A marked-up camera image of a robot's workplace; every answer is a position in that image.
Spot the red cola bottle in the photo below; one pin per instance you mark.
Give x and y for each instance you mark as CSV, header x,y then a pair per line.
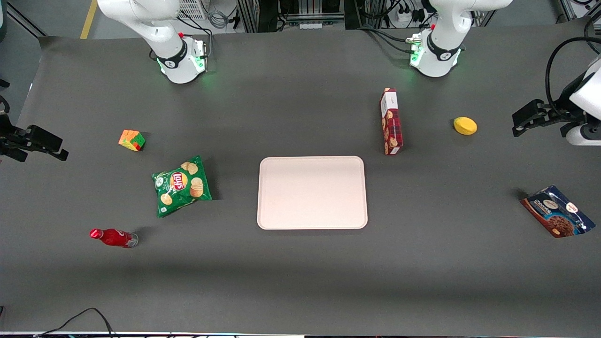
x,y
112,237

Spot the blue chocolate cookie bag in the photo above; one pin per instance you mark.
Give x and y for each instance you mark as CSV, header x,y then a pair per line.
x,y
556,213

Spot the black equipment rack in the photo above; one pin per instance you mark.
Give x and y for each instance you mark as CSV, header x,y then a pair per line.
x,y
291,11

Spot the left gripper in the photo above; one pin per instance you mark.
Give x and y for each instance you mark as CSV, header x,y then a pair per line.
x,y
565,114

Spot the red plaid cookie box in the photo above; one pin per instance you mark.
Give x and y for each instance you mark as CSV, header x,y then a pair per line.
x,y
391,122

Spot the yellow lemon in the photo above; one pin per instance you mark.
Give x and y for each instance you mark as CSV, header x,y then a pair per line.
x,y
465,126

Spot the green potato chip bag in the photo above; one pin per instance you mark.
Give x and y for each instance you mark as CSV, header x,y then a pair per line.
x,y
181,185

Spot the colourful puzzle cube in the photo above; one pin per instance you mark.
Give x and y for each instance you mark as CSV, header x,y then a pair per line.
x,y
132,140

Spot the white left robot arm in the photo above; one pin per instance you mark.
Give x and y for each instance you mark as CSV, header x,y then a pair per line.
x,y
439,51

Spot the white power strip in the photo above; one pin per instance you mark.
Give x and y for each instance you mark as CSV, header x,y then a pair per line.
x,y
407,18

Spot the pale pink rectangular tray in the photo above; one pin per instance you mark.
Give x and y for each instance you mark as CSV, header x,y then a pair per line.
x,y
312,192

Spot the white vented box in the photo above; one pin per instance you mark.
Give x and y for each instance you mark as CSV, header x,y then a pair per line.
x,y
192,9

